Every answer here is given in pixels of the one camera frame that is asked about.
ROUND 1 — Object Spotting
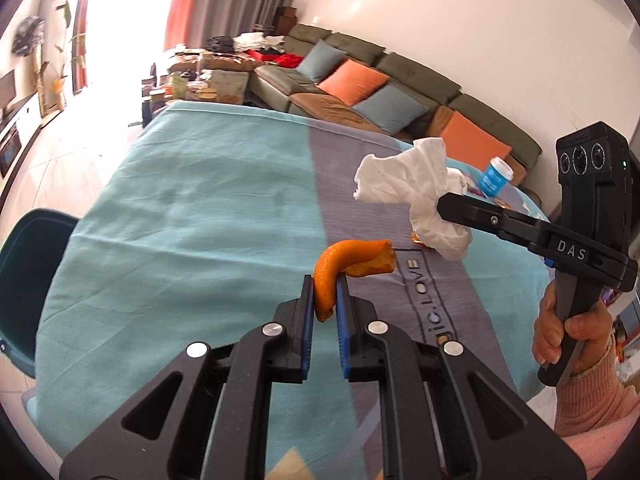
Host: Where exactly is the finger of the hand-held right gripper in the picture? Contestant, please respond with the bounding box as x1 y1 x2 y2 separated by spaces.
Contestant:
436 191 551 253

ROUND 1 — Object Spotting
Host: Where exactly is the orange pillow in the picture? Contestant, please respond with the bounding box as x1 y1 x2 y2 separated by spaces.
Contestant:
440 110 513 171
317 58 391 107

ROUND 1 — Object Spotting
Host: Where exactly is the olive green sofa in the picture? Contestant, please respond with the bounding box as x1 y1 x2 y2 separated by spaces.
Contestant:
250 22 543 186

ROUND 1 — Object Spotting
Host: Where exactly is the group of glass jars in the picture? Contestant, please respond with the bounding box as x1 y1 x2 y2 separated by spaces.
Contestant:
150 52 251 106

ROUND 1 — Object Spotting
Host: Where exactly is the light blue large pillow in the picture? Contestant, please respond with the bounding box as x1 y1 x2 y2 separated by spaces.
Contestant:
352 83 430 135

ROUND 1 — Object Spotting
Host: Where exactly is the blue bottle with white cap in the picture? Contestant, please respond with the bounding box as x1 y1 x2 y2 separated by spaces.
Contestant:
479 156 515 196

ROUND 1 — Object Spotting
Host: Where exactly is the light blue small pillow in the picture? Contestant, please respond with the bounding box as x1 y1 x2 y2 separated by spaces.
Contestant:
296 40 347 83

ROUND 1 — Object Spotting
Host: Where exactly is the brown box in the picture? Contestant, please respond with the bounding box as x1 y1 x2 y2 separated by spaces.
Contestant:
274 6 298 33

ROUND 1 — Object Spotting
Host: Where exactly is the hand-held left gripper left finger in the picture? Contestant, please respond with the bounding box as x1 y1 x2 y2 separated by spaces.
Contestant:
59 275 317 480

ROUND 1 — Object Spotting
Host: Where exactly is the white tissue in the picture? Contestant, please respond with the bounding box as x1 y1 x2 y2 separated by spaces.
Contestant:
353 137 473 261

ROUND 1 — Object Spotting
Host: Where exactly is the tall potted leafy plant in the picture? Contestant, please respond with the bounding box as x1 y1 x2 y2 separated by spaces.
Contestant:
35 0 87 111

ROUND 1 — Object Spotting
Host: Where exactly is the dark red and grey curtain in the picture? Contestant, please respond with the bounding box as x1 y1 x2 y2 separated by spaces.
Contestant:
72 0 101 96

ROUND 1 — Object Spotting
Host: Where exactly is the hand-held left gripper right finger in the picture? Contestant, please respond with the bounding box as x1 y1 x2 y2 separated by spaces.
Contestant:
336 276 587 480

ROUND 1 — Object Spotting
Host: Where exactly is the person's right hand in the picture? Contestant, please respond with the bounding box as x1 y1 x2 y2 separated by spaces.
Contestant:
531 280 613 378

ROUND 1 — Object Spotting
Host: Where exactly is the dark glass coffee table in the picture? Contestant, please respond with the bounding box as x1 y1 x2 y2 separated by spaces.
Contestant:
140 47 251 128

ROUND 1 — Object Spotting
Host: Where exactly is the teal and grey striped blanket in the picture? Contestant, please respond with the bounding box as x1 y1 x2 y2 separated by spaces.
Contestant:
35 100 556 480

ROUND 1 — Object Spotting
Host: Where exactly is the orange curtain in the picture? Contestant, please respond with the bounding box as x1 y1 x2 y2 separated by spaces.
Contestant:
165 0 211 53

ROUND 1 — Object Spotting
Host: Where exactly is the brown sofa throw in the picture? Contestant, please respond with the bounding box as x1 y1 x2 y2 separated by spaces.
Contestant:
290 92 391 133

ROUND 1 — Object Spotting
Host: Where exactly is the built-in black appliance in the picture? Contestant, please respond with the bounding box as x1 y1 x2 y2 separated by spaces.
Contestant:
0 132 23 178

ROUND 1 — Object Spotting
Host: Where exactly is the person's right forearm pink sleeve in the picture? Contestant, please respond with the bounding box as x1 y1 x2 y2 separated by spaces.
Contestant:
552 335 640 480

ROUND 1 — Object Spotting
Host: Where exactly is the red cloth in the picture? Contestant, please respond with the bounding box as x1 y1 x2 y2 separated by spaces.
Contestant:
247 49 306 68

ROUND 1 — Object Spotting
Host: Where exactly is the black monitor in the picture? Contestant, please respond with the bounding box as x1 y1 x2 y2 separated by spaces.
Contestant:
0 71 17 111

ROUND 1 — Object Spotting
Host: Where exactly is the white and black TV stand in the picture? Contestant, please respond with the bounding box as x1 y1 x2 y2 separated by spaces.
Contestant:
0 92 41 201

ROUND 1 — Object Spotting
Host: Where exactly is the pile of white clothes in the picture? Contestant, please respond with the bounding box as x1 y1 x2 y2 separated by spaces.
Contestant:
232 32 286 53

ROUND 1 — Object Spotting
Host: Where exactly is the orange peel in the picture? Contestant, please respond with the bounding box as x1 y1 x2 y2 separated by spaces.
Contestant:
313 239 396 322

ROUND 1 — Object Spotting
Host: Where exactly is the covered standing fan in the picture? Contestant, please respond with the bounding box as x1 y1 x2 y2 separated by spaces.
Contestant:
11 16 47 111

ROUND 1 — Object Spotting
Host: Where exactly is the white standing air conditioner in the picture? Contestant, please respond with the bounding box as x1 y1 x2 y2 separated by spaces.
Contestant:
37 0 86 96

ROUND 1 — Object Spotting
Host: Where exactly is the teal plastic bin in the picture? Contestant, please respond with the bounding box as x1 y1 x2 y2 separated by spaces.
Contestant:
0 209 81 378

